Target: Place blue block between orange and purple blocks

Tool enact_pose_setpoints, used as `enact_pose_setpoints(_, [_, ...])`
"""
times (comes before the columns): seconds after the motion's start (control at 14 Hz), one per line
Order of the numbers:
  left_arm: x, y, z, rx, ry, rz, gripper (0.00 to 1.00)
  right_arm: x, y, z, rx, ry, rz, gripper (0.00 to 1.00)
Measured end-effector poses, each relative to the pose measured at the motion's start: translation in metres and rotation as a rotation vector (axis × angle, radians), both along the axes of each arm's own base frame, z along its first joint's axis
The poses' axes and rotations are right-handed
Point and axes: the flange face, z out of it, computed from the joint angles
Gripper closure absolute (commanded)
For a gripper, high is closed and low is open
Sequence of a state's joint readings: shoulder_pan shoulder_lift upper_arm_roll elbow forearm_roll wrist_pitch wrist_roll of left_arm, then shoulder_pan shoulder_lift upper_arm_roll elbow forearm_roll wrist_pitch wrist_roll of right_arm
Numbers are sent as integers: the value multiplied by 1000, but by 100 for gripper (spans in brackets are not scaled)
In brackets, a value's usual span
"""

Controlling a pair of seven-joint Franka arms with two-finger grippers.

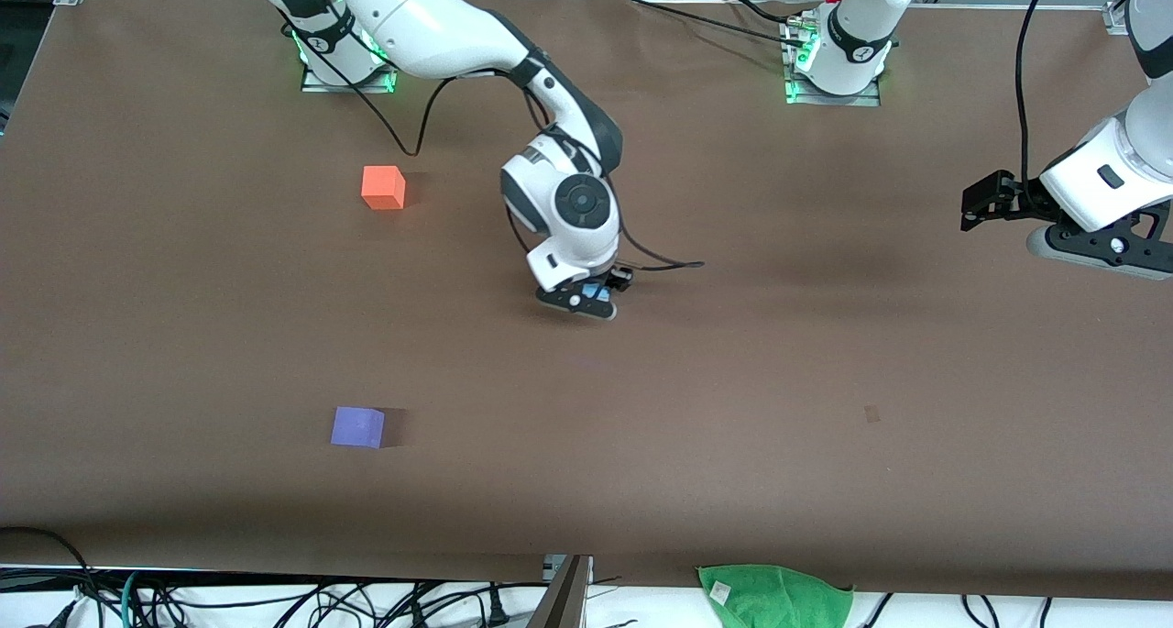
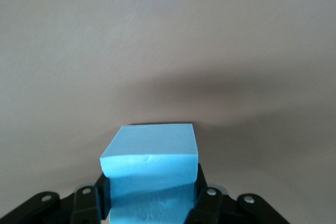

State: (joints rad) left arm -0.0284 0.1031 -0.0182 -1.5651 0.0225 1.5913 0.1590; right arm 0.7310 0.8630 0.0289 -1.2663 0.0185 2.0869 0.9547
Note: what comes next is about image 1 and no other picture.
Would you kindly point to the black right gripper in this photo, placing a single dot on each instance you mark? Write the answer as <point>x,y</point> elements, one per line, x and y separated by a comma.
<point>619,278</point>

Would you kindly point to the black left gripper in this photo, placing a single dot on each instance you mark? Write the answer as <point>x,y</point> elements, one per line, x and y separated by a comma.
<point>1025,195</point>

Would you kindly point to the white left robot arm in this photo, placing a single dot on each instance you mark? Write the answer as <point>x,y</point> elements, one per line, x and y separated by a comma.
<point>861,23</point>

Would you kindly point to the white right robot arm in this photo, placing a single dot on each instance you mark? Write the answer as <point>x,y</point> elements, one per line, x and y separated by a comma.
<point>422,14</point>

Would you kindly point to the orange foam block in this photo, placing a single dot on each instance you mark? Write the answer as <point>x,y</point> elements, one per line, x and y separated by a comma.
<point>381,188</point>

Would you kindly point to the purple foam block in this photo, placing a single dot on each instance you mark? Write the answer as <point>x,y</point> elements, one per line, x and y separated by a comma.
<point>356,426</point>

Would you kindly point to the green cloth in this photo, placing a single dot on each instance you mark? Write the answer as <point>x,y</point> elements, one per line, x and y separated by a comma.
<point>779,600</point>

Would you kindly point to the grey metal post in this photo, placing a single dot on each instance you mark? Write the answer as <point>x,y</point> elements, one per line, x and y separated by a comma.
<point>564,600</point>

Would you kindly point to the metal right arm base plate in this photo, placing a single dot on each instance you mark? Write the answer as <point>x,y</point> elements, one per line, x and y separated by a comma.
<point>348,88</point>

